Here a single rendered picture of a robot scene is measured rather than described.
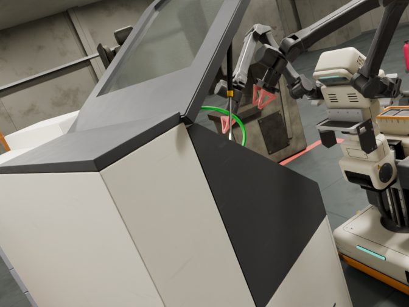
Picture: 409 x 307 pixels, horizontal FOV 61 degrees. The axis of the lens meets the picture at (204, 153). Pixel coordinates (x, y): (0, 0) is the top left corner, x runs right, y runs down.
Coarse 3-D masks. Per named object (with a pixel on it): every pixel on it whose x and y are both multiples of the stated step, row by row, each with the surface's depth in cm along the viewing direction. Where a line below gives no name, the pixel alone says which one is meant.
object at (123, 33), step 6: (120, 30) 710; (126, 30) 711; (114, 36) 727; (120, 36) 707; (126, 36) 711; (120, 42) 712; (102, 48) 688; (108, 48) 704; (114, 48) 718; (120, 48) 714; (102, 54) 703; (108, 54) 695; (114, 54) 741; (102, 60) 750; (108, 60) 710
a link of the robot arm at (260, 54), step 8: (264, 48) 126; (272, 48) 126; (280, 48) 132; (296, 48) 125; (256, 56) 129; (264, 56) 125; (272, 56) 127; (288, 56) 126; (296, 56) 126; (264, 64) 128; (272, 64) 128
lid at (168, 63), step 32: (160, 0) 167; (192, 0) 142; (224, 0) 121; (160, 32) 145; (192, 32) 122; (224, 32) 103; (128, 64) 147; (160, 64) 124; (192, 64) 103; (96, 96) 143; (128, 96) 120; (160, 96) 104; (192, 96) 92
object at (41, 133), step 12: (48, 120) 183; (60, 120) 147; (72, 120) 142; (24, 132) 165; (36, 132) 156; (48, 132) 148; (60, 132) 140; (12, 144) 183; (24, 144) 172; (36, 144) 163
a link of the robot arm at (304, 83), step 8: (256, 24) 180; (248, 32) 182; (264, 32) 182; (264, 40) 185; (272, 40) 185; (288, 64) 184; (288, 72) 183; (296, 72) 185; (288, 80) 185; (296, 80) 187; (304, 80) 181; (288, 88) 188; (304, 88) 180; (296, 96) 185
